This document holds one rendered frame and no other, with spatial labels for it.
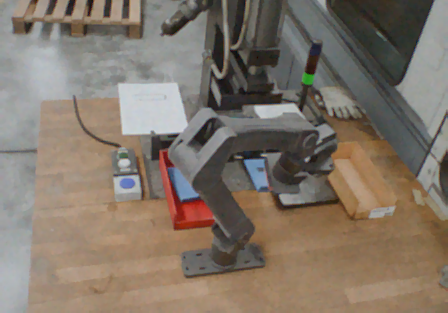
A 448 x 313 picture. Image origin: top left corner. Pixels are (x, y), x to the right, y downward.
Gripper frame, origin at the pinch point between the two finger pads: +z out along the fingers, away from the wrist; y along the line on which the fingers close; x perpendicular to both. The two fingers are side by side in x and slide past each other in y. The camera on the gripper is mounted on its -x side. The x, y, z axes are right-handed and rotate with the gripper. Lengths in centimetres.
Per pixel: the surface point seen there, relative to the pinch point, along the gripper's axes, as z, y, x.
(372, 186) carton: 11.4, 2.5, -35.2
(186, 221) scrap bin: 7.2, -4.8, 21.5
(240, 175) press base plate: 17.2, 11.0, 2.3
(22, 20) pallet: 201, 231, 98
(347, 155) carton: 17.0, 15.6, -33.4
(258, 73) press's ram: -5.3, 31.1, -0.8
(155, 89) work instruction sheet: 36, 54, 22
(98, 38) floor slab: 207, 218, 41
